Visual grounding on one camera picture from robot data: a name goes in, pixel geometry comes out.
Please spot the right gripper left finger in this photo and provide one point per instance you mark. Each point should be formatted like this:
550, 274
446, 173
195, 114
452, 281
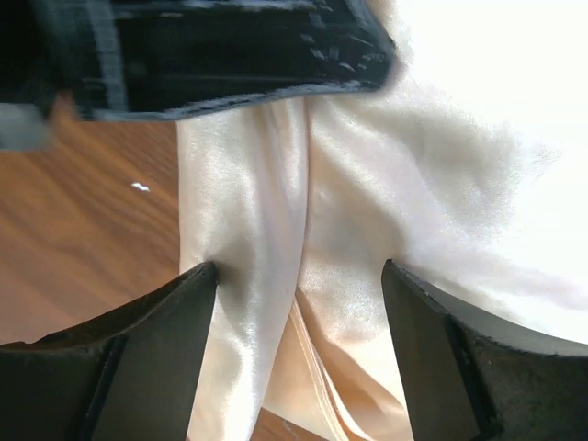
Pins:
128, 374

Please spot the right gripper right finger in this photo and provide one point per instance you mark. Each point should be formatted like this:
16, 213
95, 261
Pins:
468, 374

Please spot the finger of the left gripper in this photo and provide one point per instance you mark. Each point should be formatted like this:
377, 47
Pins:
173, 60

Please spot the peach cloth napkin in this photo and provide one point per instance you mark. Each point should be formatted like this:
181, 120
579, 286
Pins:
469, 168

